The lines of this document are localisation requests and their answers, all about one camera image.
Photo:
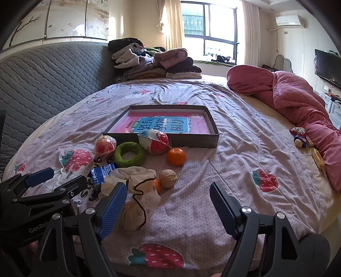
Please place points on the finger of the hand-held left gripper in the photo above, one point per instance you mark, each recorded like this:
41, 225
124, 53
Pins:
40, 177
72, 186

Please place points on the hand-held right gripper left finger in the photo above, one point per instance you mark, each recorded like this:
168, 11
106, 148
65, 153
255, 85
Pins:
115, 210

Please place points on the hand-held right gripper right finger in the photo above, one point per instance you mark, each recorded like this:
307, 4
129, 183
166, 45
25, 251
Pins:
223, 210

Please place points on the blue snack packet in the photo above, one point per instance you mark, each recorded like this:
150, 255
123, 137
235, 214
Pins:
102, 173

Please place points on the orange mandarin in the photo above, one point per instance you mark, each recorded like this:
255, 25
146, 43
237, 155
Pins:
176, 157
157, 186

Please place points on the small red toy egg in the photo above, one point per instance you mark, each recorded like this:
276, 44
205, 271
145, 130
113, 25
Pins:
105, 146

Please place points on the walnut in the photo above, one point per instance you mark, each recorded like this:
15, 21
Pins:
167, 179

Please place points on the shallow grey cardboard box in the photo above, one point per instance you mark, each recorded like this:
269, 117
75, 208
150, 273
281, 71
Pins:
191, 139

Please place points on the large red blue toy egg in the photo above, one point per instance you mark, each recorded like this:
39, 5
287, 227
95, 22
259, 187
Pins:
154, 141

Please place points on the strawberry print bedsheet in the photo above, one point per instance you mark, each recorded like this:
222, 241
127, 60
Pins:
239, 159

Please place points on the pink and blue book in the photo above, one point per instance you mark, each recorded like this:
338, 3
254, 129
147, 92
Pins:
159, 123

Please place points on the grey quilted headboard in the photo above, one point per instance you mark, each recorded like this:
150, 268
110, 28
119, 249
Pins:
48, 80

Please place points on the small blue brown toy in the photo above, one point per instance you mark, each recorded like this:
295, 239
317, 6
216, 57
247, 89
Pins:
299, 141

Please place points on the yellow snack packet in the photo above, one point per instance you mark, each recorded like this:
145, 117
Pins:
318, 159

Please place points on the red white candy wrapper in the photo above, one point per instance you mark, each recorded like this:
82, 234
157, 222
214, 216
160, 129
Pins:
297, 131

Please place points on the pink quilt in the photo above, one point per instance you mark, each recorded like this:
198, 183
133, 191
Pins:
293, 93

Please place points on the pile of folded clothes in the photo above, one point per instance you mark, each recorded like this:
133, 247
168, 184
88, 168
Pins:
149, 62

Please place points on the dark bag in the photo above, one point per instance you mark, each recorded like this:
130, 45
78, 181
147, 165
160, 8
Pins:
267, 67

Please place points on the white cabinet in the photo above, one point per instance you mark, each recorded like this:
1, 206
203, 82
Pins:
333, 106

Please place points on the dark clothes on sill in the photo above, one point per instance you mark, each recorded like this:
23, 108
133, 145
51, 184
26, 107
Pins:
223, 59

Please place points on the white chair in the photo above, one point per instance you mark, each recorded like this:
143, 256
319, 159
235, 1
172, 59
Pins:
286, 62

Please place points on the flat screen television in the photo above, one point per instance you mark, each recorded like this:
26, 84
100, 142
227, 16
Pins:
327, 66

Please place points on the cream curtain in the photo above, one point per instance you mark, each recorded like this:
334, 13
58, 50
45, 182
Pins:
250, 32
171, 24

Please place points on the window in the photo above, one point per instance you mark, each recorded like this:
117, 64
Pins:
210, 26

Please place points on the white air conditioner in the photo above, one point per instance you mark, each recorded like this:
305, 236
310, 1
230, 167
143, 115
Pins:
289, 21

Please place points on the floral wall painting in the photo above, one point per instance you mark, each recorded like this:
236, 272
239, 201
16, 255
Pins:
66, 18

